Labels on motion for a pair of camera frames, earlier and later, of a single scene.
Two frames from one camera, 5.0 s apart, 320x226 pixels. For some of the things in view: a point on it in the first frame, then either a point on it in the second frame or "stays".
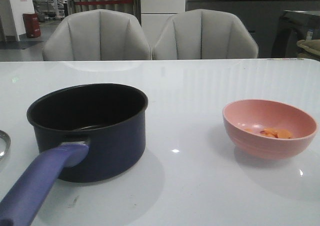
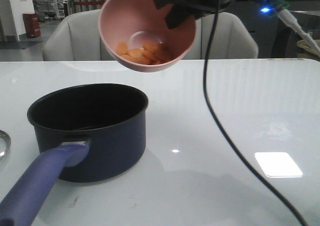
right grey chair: x=204 y=34 stays
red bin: x=32 y=25 stays
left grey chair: x=97 y=34 stays
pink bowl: x=268 y=129 → x=131 y=15
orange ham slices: x=274 y=133 → x=149 y=53
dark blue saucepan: x=83 y=133 stays
